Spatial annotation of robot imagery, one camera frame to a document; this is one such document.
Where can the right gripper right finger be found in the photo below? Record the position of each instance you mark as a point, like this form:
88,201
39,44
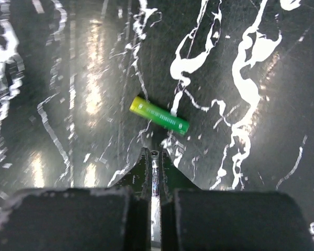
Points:
196,219

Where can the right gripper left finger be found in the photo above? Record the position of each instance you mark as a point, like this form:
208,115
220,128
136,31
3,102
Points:
114,218

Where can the black silver battery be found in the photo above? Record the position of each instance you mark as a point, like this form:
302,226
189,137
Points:
155,177

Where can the green yellow battery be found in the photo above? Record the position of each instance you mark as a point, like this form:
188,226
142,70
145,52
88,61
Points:
159,116

